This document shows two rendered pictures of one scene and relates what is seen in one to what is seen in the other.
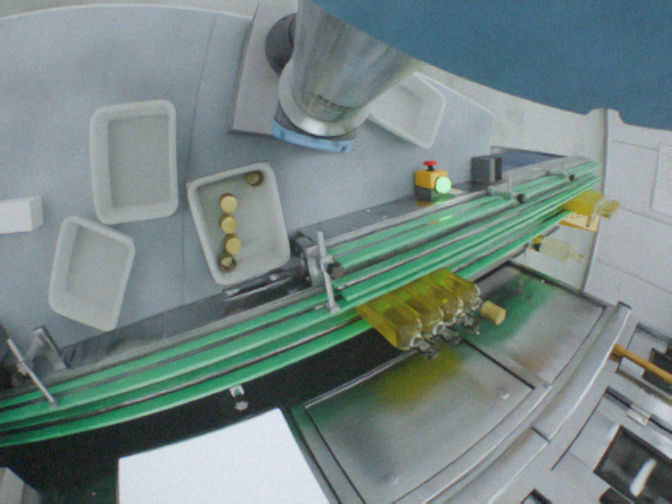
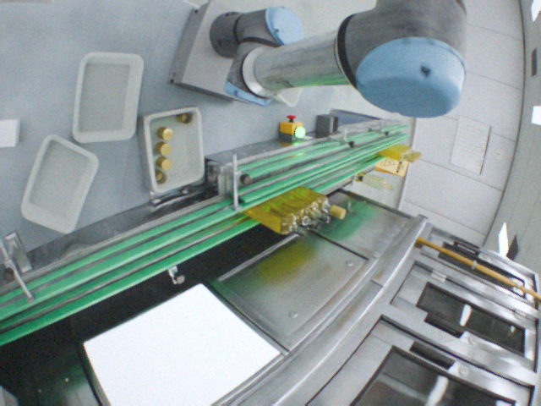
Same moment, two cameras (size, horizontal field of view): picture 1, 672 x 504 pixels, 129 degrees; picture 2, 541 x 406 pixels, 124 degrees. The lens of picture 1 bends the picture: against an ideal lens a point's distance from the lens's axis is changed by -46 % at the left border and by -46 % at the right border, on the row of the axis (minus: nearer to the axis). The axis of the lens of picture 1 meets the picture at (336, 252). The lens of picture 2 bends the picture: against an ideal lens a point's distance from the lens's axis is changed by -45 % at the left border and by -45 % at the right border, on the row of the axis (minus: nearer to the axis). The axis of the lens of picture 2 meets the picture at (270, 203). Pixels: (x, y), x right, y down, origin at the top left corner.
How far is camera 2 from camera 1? 0.26 m
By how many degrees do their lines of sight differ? 21
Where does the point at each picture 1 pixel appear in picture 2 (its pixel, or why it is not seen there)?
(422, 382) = (295, 259)
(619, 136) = not seen: hidden behind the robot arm
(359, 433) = (263, 291)
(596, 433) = (412, 286)
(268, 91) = (207, 60)
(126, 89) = (103, 41)
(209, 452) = (158, 320)
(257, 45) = (205, 28)
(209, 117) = (157, 71)
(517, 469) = (368, 302)
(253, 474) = (198, 328)
